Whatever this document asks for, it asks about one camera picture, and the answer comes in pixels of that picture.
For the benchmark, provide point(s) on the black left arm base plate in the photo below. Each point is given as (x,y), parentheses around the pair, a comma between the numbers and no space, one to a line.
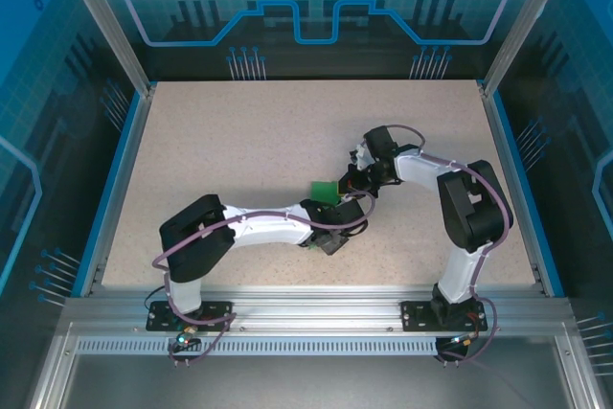
(158,320)

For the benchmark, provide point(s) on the green paper sheet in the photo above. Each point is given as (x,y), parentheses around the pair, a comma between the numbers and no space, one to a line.
(323,191)

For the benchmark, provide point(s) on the aluminium frame post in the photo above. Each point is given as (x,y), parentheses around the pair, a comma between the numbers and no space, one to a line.
(109,21)
(517,21)

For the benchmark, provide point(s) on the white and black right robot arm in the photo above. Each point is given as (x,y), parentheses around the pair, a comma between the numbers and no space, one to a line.
(416,169)

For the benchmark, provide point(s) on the aluminium mounting rail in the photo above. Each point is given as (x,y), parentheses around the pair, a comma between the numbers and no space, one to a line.
(316,313)

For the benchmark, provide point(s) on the blue and aluminium side rail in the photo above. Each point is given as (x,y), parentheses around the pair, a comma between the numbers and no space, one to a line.
(119,188)
(517,188)

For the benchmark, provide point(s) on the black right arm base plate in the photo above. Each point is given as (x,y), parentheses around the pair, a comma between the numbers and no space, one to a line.
(416,315)

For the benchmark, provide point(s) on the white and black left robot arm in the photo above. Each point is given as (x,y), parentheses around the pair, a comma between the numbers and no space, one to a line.
(268,229)

